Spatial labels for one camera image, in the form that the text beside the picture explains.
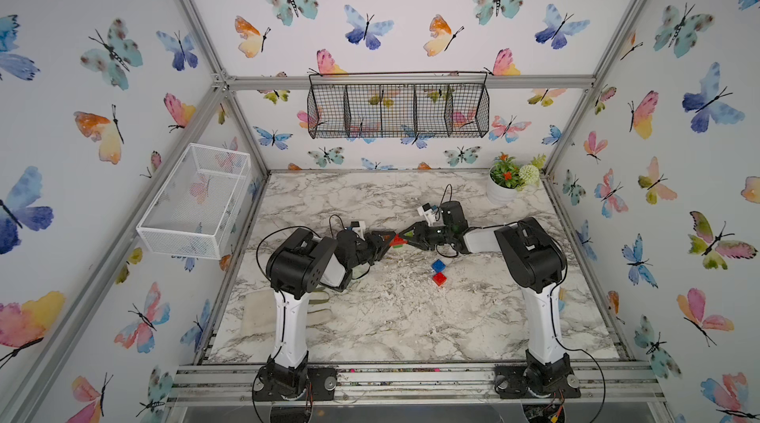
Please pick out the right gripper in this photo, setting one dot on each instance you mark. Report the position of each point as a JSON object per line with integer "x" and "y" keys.
{"x": 421, "y": 227}

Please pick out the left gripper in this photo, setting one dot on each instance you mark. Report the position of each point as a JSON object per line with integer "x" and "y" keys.
{"x": 372, "y": 243}

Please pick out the long red lego brick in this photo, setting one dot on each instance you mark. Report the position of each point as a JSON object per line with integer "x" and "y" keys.
{"x": 397, "y": 242}

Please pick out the blue lego brick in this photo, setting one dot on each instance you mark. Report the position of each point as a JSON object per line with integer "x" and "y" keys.
{"x": 438, "y": 266}

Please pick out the small red lego brick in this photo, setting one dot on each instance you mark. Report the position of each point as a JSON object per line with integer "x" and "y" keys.
{"x": 439, "y": 279}

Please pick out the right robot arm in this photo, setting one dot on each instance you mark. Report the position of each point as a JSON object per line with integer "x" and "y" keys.
{"x": 537, "y": 265}

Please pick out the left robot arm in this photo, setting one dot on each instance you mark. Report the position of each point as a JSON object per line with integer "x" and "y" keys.
{"x": 302, "y": 263}

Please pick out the potted artificial plant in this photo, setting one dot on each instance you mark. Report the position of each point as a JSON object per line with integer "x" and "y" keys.
{"x": 507, "y": 178}

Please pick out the white mesh basket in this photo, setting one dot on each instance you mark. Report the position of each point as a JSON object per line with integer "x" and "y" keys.
{"x": 192, "y": 214}

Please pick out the black wire basket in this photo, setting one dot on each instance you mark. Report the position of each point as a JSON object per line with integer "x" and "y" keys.
{"x": 398, "y": 105}

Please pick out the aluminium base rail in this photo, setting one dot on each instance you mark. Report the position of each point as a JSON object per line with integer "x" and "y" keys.
{"x": 355, "y": 384}

